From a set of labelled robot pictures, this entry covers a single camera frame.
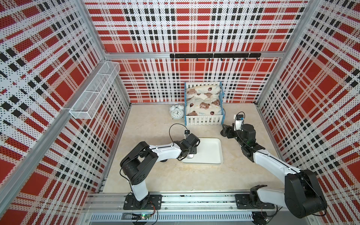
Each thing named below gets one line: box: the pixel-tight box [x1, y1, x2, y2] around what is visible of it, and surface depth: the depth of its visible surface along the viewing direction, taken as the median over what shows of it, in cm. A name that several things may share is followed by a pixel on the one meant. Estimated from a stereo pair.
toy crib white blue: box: [184, 81, 226, 127], surface depth 110 cm
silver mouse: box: [186, 153, 195, 159], surface depth 92 cm
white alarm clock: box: [169, 103, 185, 120], surface depth 107 cm
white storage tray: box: [181, 137, 224, 165], surface depth 92 cm
